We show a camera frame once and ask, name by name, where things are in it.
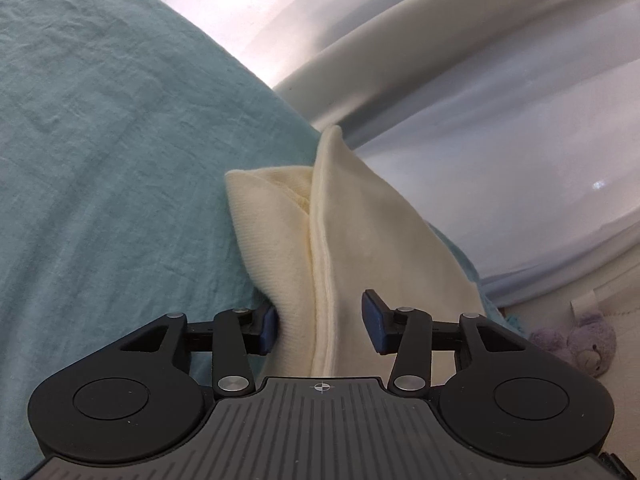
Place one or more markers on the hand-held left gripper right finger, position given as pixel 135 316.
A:
pixel 375 325

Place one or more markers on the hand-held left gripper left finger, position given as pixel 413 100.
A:
pixel 270 331

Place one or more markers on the blue printed bed sheet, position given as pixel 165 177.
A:
pixel 100 160

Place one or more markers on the white curtain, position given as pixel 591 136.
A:
pixel 475 85

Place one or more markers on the purple teddy bear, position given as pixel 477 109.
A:
pixel 585 345

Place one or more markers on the cream knit sweater dress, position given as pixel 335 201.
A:
pixel 340 260

